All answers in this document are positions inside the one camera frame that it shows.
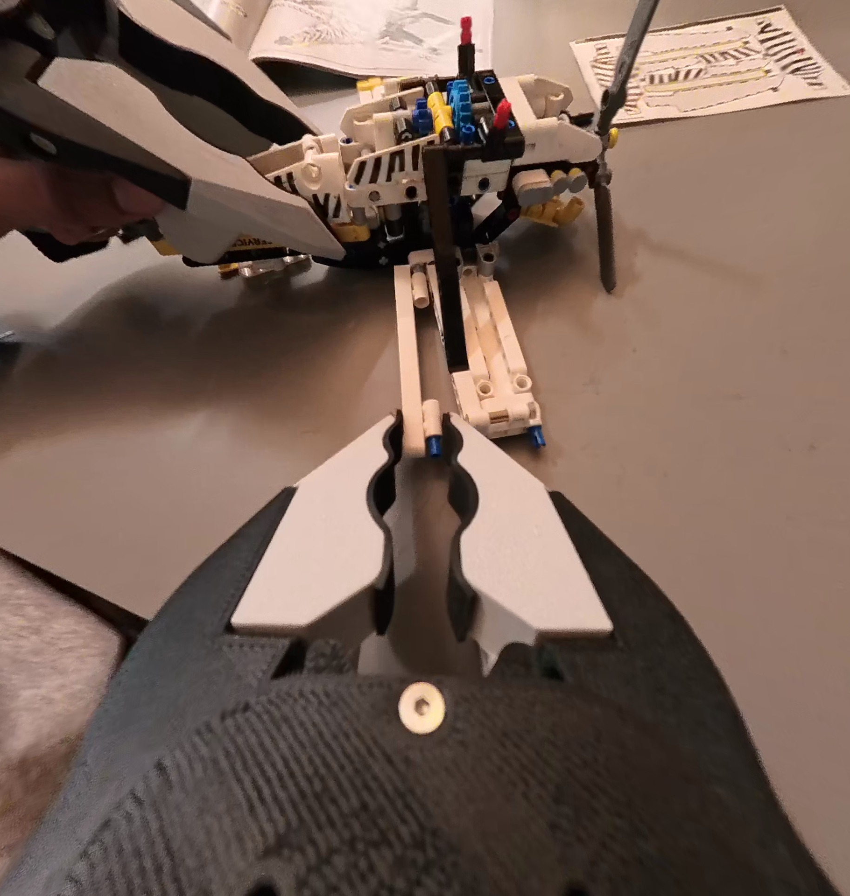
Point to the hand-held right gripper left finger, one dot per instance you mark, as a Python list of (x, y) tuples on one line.
[(320, 553)]

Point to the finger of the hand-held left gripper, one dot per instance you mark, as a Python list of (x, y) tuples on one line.
[(257, 210), (208, 49)]

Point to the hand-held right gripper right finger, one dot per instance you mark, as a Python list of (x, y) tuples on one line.
[(530, 560)]

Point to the white lego connector blue pin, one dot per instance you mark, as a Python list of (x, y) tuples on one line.
[(432, 420)]

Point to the zebra striped lego plane model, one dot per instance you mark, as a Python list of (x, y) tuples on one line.
[(537, 140)]

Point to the person's left hand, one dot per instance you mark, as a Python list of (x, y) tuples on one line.
[(61, 203)]

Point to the open instruction booklet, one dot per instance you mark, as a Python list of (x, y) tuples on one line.
[(369, 35)]

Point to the person's grey fleece hoodie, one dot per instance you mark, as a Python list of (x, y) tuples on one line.
[(33, 665)]

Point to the zebra sticker sheet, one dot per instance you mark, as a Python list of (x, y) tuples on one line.
[(733, 91)]

